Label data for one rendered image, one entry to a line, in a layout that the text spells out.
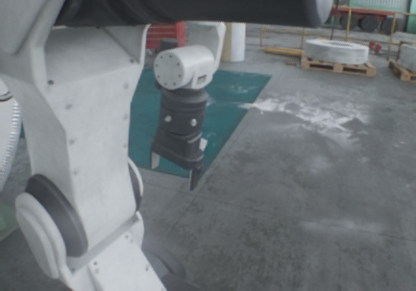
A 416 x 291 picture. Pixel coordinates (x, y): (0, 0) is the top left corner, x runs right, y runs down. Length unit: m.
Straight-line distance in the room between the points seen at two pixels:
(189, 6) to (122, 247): 0.43
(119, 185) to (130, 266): 0.17
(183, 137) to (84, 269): 0.29
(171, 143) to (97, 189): 0.21
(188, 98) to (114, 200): 0.21
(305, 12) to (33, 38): 0.22
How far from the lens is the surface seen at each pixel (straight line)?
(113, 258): 0.53
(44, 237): 0.43
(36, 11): 0.26
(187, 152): 0.56
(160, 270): 0.91
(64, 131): 0.34
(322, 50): 4.95
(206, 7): 0.20
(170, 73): 0.47
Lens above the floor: 0.89
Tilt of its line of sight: 25 degrees down
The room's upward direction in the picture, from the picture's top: straight up
